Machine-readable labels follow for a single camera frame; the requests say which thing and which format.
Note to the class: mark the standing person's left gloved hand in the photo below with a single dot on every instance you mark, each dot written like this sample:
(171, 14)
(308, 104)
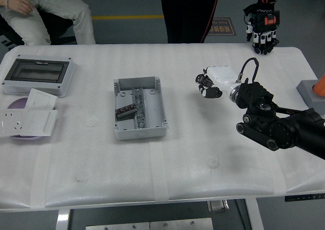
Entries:
(264, 29)

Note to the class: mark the seated person's hand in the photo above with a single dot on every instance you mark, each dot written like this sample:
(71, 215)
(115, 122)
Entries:
(21, 5)

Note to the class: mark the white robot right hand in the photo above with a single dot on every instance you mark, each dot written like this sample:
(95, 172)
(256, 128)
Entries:
(222, 75)

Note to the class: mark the dark cylindrical battery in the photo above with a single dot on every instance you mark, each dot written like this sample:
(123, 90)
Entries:
(206, 81)
(125, 110)

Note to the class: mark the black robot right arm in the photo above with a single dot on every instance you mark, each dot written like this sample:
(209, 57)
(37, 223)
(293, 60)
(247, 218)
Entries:
(284, 131)

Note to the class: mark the grey distribution box dark window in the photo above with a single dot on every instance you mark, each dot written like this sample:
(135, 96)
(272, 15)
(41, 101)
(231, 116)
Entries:
(66, 70)

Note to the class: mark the grey open junction box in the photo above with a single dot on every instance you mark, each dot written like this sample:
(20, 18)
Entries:
(139, 134)

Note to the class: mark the seated person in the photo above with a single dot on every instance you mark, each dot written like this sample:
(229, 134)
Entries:
(58, 4)

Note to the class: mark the black chair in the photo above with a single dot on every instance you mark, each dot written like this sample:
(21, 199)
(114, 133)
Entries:
(56, 27)

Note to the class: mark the standing person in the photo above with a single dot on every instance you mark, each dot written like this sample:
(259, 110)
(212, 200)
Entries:
(188, 11)

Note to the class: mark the grey base block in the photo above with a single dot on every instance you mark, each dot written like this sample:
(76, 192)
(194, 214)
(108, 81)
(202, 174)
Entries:
(308, 95)

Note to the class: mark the orange cone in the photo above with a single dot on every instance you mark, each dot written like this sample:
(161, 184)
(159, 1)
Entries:
(320, 86)

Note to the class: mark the purple plate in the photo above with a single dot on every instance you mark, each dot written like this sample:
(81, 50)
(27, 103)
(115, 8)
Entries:
(17, 103)

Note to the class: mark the white socket panel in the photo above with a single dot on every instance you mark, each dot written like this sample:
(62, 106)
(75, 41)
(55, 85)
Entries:
(12, 120)

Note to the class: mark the black table control panel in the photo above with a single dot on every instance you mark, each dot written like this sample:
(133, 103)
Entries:
(304, 197)

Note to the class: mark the white foam mat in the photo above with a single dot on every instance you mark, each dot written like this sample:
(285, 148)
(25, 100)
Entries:
(101, 164)

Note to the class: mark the grey metal plate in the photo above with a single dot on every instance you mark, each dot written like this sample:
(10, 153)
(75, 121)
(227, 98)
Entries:
(180, 225)
(116, 226)

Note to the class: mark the metal mounting rail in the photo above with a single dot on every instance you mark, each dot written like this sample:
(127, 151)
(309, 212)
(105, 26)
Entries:
(139, 98)

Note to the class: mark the white switch panel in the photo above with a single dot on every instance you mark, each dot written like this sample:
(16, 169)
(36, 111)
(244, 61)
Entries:
(40, 99)
(38, 122)

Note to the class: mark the grey metal bracket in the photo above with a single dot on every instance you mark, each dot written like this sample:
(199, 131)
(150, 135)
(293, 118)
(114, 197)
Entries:
(218, 206)

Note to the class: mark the white table frame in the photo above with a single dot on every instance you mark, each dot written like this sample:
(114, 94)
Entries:
(62, 219)

